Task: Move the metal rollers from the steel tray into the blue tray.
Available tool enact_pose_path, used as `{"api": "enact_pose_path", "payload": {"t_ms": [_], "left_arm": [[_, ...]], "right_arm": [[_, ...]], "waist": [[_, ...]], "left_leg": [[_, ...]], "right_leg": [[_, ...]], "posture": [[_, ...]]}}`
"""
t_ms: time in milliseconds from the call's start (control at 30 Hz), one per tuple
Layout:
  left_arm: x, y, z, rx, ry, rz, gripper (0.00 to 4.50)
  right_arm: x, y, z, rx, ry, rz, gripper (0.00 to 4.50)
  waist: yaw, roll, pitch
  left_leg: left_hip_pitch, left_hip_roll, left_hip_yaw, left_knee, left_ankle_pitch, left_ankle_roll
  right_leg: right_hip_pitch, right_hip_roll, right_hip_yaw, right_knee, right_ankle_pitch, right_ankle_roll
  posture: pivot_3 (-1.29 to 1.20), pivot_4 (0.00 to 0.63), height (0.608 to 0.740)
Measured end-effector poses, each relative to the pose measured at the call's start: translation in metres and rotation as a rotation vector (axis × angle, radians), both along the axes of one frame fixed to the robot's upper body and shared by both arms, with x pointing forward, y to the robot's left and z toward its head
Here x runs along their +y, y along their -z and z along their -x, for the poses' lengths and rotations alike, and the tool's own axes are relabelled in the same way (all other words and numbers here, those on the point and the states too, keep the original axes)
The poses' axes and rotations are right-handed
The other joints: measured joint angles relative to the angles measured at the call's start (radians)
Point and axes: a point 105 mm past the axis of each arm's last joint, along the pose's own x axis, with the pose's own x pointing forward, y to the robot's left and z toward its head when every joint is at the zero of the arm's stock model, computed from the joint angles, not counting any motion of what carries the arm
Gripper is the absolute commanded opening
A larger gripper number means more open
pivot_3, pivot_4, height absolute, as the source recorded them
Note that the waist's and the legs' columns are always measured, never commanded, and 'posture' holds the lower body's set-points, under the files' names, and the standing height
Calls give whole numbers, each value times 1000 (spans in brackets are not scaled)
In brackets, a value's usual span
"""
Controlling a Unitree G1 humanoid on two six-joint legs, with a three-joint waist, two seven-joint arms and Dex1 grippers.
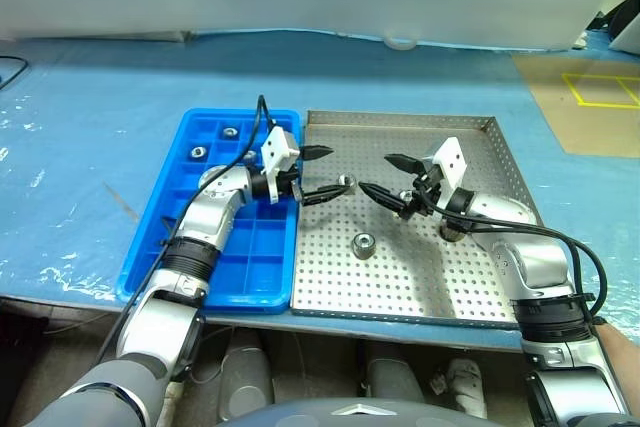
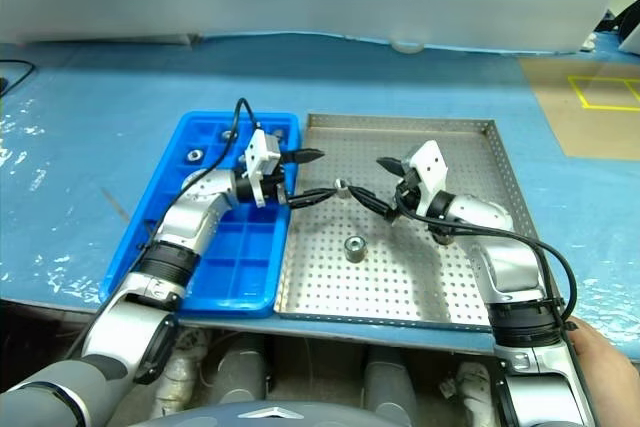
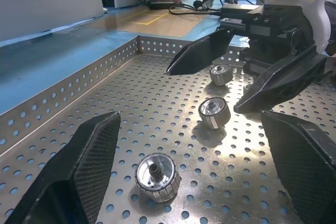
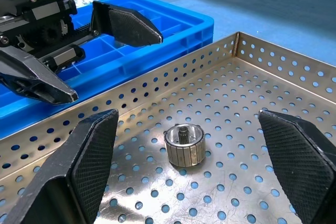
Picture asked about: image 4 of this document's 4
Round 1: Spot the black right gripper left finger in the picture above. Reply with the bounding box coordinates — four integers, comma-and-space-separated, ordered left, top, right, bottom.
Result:
0, 108, 120, 224

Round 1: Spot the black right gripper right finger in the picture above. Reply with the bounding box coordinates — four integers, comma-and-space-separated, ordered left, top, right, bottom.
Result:
258, 109, 336, 224

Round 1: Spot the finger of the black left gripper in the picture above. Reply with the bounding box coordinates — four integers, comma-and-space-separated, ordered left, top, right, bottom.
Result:
0, 47, 79, 105
90, 0, 164, 48

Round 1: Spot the silver cylindrical rotor part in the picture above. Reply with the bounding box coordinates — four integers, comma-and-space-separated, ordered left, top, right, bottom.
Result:
164, 123, 207, 168

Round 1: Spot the blue compartment tray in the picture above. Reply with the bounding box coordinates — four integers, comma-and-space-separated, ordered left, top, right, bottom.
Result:
0, 0, 215, 140

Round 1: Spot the perforated metal tray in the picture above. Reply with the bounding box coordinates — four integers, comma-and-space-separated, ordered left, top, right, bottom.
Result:
0, 31, 336, 224

